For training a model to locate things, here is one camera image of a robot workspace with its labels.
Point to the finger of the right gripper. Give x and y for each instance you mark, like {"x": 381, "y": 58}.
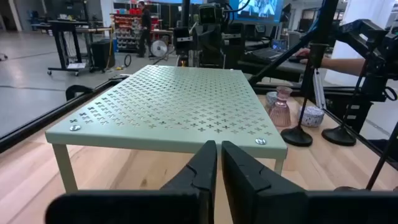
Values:
{"x": 182, "y": 43}
{"x": 233, "y": 49}

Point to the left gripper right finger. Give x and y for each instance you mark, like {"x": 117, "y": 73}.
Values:
{"x": 264, "y": 202}

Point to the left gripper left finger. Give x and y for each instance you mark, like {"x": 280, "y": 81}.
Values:
{"x": 186, "y": 202}

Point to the dark saucer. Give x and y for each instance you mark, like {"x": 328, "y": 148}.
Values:
{"x": 270, "y": 99}

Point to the pink ribbed glass candle holder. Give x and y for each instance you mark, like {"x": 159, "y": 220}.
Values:
{"x": 280, "y": 113}

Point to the person's forearm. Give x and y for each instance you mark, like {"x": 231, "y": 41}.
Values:
{"x": 342, "y": 66}

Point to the white floor fan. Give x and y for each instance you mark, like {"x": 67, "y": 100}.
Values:
{"x": 159, "y": 48}

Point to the open black laptop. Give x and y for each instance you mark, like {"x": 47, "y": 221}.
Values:
{"x": 267, "y": 53}

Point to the person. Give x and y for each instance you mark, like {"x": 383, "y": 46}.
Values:
{"x": 145, "y": 25}

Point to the black side desk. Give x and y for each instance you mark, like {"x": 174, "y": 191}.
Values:
{"x": 273, "y": 70}

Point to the red parts bin rack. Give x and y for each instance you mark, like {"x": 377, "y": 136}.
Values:
{"x": 126, "y": 28}

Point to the green perforated metal shelf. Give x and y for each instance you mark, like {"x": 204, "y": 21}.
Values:
{"x": 174, "y": 102}

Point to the black computer mouse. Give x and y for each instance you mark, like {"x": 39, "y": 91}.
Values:
{"x": 293, "y": 58}

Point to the person's hand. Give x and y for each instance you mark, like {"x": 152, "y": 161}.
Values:
{"x": 303, "y": 53}

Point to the black bin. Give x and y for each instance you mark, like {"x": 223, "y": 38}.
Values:
{"x": 102, "y": 53}

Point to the silver aluminium bar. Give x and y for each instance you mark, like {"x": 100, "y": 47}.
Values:
{"x": 318, "y": 90}

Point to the white paper sheet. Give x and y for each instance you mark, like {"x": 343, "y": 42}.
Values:
{"x": 76, "y": 66}

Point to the black rolling desk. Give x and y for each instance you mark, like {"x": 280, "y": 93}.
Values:
{"x": 66, "y": 37}

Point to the black equipment box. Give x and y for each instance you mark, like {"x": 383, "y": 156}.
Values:
{"x": 348, "y": 112}

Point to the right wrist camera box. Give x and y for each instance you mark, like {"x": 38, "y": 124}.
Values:
{"x": 211, "y": 14}

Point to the large wall display screen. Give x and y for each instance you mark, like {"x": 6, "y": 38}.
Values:
{"x": 258, "y": 9}

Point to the black frame clamp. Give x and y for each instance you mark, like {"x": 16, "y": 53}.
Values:
{"x": 77, "y": 91}

